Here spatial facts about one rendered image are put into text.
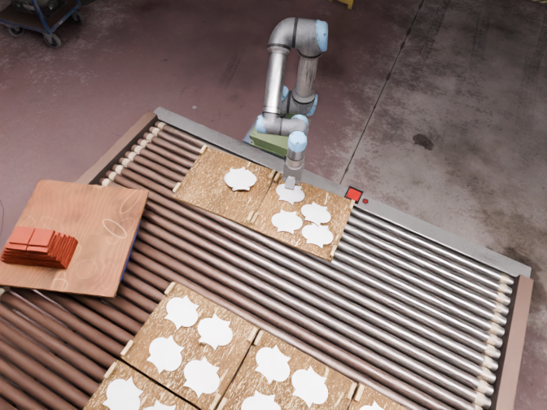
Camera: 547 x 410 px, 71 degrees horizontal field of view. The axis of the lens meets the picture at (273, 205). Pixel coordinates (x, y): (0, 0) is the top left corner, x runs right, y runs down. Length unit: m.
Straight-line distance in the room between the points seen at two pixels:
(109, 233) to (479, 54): 4.18
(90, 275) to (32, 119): 2.49
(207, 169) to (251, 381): 1.02
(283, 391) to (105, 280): 0.81
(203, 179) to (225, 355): 0.85
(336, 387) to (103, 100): 3.18
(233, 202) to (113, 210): 0.53
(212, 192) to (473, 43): 3.80
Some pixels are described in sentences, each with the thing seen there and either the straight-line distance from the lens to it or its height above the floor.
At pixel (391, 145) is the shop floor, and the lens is 3.55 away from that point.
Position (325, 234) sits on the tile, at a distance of 1.80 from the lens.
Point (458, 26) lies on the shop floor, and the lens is 5.26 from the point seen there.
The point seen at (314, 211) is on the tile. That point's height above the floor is 0.95.
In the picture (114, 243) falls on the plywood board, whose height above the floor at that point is 1.04.
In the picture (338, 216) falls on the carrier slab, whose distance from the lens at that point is 1.87.
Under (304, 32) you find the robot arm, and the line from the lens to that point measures 1.72.
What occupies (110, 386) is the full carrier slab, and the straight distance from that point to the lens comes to 1.65.
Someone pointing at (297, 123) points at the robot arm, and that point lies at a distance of 1.67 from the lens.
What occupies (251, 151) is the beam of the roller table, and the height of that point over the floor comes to 0.92.
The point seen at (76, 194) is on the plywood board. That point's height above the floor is 1.04.
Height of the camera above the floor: 2.50
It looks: 57 degrees down
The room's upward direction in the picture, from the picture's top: 4 degrees clockwise
